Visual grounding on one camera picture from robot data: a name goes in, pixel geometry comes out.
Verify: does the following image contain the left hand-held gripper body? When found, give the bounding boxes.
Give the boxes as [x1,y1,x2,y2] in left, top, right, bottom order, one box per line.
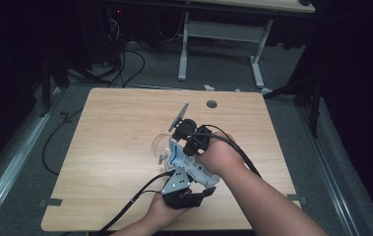
[160,166,205,210]

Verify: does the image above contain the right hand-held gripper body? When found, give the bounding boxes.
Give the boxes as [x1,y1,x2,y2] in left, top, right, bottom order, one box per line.
[168,101,213,153]

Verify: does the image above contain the white and blue milk carton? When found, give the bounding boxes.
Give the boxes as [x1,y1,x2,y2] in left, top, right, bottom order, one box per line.
[168,137,221,189]

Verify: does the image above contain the clear glass jar hinged lid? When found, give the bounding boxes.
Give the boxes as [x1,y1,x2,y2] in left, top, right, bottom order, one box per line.
[151,133,176,174]

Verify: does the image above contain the person's right hand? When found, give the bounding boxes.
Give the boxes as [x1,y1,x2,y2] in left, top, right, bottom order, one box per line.
[195,131,246,178]

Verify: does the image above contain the person's left hand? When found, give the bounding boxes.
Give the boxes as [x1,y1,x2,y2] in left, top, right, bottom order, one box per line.
[148,195,192,229]

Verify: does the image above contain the grey tape strip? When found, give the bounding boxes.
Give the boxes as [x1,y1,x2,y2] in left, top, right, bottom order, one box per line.
[39,198,63,207]
[286,194,308,203]

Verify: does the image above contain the desk with white metal legs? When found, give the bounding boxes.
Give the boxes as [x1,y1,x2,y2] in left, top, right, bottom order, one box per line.
[177,0,316,96]

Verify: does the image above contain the black metal stand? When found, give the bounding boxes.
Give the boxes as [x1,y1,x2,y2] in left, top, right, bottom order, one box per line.
[38,55,71,118]
[262,73,324,139]

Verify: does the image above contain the black computer case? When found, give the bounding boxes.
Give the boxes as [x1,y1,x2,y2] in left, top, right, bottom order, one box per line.
[79,3,127,68]

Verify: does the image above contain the right hand-held gripper black cable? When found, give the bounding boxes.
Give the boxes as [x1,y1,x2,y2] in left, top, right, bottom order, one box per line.
[187,124,263,179]

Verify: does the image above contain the hand-held gripper black cable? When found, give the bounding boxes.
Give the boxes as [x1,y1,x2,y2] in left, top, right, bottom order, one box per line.
[96,170,176,236]
[187,124,263,179]

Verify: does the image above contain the left hand-held gripper black cable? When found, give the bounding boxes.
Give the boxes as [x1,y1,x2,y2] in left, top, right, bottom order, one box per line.
[96,170,176,236]

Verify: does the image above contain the bundle of black floor cables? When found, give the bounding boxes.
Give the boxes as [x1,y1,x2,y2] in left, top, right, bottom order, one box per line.
[65,40,147,89]

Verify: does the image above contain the metal floor rail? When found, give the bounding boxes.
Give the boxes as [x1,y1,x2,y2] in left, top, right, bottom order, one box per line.
[0,87,64,230]
[296,104,362,236]

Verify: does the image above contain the long black floor cable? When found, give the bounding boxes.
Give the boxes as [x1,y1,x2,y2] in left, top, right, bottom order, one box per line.
[41,107,84,176]

